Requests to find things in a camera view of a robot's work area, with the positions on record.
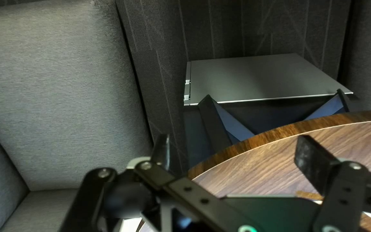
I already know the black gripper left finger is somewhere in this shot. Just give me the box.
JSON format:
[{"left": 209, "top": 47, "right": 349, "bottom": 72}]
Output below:
[{"left": 60, "top": 133, "right": 260, "bottom": 232}]

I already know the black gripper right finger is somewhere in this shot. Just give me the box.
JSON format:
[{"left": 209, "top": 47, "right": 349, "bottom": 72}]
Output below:
[{"left": 293, "top": 134, "right": 371, "bottom": 232}]

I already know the dark blue open box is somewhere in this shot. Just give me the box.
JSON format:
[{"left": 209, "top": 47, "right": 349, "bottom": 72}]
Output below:
[{"left": 195, "top": 89, "right": 351, "bottom": 152}]

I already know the grey metal box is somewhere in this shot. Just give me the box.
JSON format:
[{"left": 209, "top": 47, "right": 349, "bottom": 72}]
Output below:
[{"left": 181, "top": 53, "right": 354, "bottom": 108}]

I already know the grey fabric sofa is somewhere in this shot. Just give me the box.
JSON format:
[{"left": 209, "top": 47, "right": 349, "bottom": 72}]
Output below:
[{"left": 0, "top": 0, "right": 154, "bottom": 232}]

